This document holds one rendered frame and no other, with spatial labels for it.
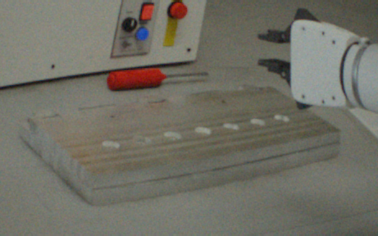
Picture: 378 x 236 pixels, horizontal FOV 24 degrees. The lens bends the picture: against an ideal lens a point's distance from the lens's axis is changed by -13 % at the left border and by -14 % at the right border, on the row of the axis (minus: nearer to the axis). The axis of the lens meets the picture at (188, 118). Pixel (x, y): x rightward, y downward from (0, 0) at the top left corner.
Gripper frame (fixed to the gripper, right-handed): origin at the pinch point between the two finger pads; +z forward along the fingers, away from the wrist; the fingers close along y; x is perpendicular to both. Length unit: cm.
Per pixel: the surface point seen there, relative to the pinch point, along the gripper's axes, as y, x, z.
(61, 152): 13.1, -22.0, 14.7
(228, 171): 16.5, -1.1, 7.1
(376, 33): 7, 92, 56
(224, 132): 12.9, 2.6, 12.5
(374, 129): 16.5, 36.1, 10.6
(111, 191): 16.4, -19.3, 7.1
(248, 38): 8, 44, 53
